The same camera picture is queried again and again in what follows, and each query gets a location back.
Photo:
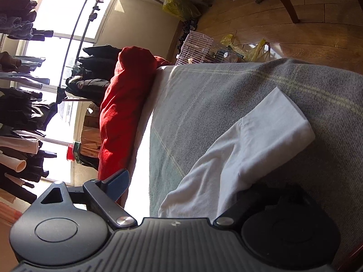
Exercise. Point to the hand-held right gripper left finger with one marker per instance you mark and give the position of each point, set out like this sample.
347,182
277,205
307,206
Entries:
119,184

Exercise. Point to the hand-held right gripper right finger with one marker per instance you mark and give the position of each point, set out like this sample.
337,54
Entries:
241,209

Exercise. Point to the white printed t-shirt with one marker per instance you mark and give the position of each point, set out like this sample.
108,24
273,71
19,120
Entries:
241,147

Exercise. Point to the orange hanging clothes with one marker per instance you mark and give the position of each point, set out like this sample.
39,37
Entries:
90,144

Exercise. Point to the row of hanging clothes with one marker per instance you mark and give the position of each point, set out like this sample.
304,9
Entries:
17,110

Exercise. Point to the metal clothes drying rack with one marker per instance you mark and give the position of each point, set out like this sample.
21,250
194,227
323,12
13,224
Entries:
71,41

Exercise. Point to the red plastic basin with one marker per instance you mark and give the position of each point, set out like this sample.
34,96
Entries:
71,153

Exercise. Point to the red quilt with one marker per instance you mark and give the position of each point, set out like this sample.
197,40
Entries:
122,104

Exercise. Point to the black jacket with badge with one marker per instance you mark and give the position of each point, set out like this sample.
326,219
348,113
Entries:
93,86

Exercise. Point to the orange curtain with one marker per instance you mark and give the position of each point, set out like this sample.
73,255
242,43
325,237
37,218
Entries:
10,212

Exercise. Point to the green plaid bed sheet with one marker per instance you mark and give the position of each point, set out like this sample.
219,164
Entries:
212,99

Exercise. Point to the plain black jacket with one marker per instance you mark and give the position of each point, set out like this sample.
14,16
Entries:
96,62

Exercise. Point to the yellow plastic bag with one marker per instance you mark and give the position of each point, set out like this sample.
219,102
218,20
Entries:
258,52

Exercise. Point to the window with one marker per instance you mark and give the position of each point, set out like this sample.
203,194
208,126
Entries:
56,11

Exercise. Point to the yellow-green plastic bag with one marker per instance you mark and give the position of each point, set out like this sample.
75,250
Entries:
181,7

